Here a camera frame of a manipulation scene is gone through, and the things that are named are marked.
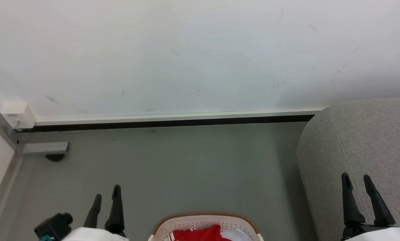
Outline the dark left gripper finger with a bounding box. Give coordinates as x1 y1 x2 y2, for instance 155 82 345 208
84 194 102 229
105 185 126 236

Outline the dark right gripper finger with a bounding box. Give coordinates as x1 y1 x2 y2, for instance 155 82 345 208
364 175 396 226
341 173 366 226

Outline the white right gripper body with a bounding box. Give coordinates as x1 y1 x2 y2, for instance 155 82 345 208
341 224 400 241

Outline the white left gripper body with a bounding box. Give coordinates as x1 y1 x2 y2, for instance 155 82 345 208
63 227 130 241

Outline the red garment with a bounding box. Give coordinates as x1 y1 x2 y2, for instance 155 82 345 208
168 224 233 241

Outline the grey fabric sofa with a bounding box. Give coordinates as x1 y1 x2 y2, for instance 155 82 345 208
296 97 400 241

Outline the white laundry basket brown rim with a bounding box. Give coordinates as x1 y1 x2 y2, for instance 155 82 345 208
148 211 264 241

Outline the white wall skirting rail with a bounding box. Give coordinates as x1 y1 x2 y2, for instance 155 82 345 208
35 108 325 127

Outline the white wall socket box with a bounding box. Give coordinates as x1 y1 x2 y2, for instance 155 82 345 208
1 101 36 130

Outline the grey metal partition frame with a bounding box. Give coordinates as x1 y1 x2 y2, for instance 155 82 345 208
0 95 23 241

